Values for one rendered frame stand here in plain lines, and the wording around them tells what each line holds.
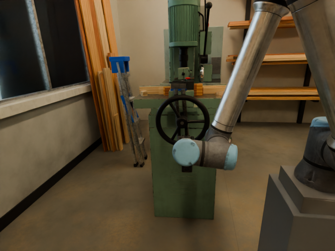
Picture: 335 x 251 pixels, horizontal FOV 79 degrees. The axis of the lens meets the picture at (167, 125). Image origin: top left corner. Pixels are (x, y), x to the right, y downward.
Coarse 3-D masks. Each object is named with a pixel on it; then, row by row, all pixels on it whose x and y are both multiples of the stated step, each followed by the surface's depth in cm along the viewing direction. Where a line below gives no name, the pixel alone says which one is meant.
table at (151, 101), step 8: (144, 96) 132; (152, 96) 131; (160, 96) 131; (200, 96) 126; (208, 96) 126; (136, 104) 125; (144, 104) 125; (152, 104) 124; (160, 104) 124; (208, 104) 121; (216, 104) 120
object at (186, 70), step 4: (180, 68) 127; (184, 68) 127; (188, 68) 127; (180, 72) 128; (184, 72) 127; (188, 72) 127; (180, 76) 128; (184, 76) 128; (188, 76) 128; (184, 80) 133
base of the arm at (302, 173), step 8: (304, 160) 85; (296, 168) 89; (304, 168) 84; (312, 168) 81; (320, 168) 79; (328, 168) 77; (296, 176) 87; (304, 176) 83; (312, 176) 81; (320, 176) 79; (328, 176) 77; (304, 184) 83; (312, 184) 80; (320, 184) 79; (328, 184) 77; (328, 192) 78
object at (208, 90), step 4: (160, 88) 137; (204, 88) 133; (208, 88) 133; (212, 88) 133; (216, 88) 133; (220, 88) 132; (224, 88) 132; (160, 92) 137; (204, 92) 134; (208, 92) 134; (212, 92) 134
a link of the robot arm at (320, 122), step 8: (312, 120) 82; (320, 120) 77; (312, 128) 80; (320, 128) 76; (328, 128) 74; (312, 136) 80; (320, 136) 76; (312, 144) 80; (320, 144) 75; (304, 152) 86; (312, 152) 80; (320, 152) 75; (312, 160) 81; (320, 160) 78
